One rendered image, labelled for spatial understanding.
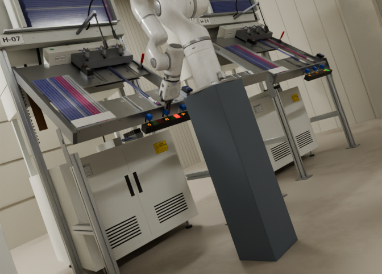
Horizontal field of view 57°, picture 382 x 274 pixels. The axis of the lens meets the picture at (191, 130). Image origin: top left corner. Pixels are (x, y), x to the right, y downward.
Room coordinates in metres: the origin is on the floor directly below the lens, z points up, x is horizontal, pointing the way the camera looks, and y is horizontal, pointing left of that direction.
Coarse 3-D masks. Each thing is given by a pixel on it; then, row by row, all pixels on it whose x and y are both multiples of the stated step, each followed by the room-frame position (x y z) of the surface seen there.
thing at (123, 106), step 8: (128, 96) 1.86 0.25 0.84; (136, 96) 1.87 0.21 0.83; (144, 96) 1.88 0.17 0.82; (152, 96) 1.90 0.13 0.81; (104, 104) 1.75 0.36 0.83; (112, 104) 1.76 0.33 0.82; (120, 104) 1.77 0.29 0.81; (128, 104) 1.79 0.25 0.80; (136, 104) 1.80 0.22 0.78; (144, 104) 1.81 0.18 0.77; (152, 104) 1.83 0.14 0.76; (160, 104) 1.83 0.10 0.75; (112, 112) 1.70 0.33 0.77; (120, 112) 1.71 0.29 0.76; (128, 112) 1.72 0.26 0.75
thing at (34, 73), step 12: (24, 72) 1.89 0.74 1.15; (36, 72) 1.91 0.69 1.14; (48, 72) 1.93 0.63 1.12; (60, 72) 1.96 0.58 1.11; (72, 72) 1.98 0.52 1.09; (96, 72) 2.02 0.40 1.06; (108, 72) 2.05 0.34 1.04; (120, 72) 2.08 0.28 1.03; (132, 72) 2.10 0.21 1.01; (144, 72) 2.13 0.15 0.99; (84, 84) 1.89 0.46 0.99; (96, 84) 1.91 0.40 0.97; (108, 84) 2.02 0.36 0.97
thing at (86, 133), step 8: (176, 104) 1.84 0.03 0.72; (184, 104) 1.89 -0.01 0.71; (136, 112) 1.69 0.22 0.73; (144, 112) 1.71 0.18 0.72; (152, 112) 1.75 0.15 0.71; (160, 112) 1.79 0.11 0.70; (176, 112) 1.88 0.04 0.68; (112, 120) 1.60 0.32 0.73; (120, 120) 1.63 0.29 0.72; (128, 120) 1.67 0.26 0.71; (136, 120) 1.71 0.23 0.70; (144, 120) 1.74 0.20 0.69; (152, 120) 1.78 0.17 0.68; (80, 128) 1.51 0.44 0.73; (88, 128) 1.53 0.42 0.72; (96, 128) 1.56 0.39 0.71; (104, 128) 1.59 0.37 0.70; (112, 128) 1.63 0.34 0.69; (120, 128) 1.66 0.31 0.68; (80, 136) 1.52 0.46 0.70; (88, 136) 1.55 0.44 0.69; (96, 136) 1.58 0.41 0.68
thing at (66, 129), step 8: (16, 72) 1.85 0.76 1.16; (16, 80) 1.88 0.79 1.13; (24, 80) 1.79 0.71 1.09; (24, 88) 1.82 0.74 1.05; (32, 88) 1.74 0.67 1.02; (32, 96) 1.75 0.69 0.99; (40, 96) 1.69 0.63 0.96; (40, 104) 1.70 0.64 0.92; (48, 104) 1.64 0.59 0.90; (48, 112) 1.64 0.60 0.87; (56, 112) 1.60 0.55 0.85; (56, 120) 1.59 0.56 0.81; (64, 120) 1.56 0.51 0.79; (64, 128) 1.55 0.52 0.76; (72, 128) 1.51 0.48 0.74; (72, 136) 1.50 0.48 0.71
